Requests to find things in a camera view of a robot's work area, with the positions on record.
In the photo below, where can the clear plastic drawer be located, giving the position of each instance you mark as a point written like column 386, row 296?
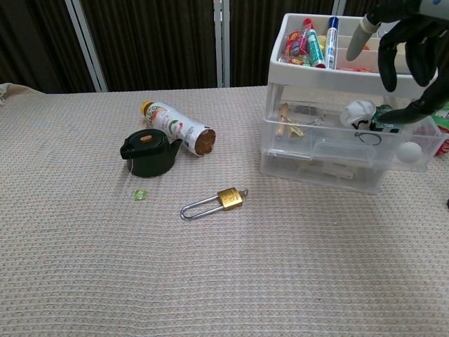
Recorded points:
column 333, row 147
column 308, row 173

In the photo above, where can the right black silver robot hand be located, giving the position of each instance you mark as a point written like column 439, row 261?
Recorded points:
column 421, row 59

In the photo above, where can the beige woven tablecloth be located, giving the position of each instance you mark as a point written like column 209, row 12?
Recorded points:
column 140, row 274

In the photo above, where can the green chips can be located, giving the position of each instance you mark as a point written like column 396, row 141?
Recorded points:
column 442, row 117

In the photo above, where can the red cartoon snack packets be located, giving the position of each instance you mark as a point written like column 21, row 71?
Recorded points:
column 294, row 44

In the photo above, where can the small green box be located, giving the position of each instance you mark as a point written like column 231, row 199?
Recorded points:
column 386, row 123

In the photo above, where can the drink bottle with yellow cap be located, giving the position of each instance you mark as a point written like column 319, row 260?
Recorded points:
column 172, row 124

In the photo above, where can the wooden clothespin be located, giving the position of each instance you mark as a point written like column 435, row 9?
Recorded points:
column 282, row 117

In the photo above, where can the black folding screen partition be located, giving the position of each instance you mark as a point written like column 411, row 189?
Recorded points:
column 158, row 42

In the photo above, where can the white ping pong ball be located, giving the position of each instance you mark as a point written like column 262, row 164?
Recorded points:
column 409, row 152

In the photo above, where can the small green bead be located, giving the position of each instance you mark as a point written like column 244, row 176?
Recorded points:
column 140, row 194

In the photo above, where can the brass padlock with long shackle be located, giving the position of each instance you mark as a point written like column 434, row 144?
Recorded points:
column 229, row 199

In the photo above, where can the white drawer organizer box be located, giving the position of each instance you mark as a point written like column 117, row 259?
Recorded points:
column 315, row 79

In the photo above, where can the blue capped white marker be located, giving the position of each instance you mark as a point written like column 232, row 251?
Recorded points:
column 332, row 42

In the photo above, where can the lion print snack packet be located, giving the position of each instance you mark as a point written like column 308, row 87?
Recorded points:
column 296, row 61

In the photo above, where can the gold binder clip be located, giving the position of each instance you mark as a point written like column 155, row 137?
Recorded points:
column 293, row 130

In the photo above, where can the red capped green marker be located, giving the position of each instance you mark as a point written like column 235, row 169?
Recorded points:
column 315, row 45

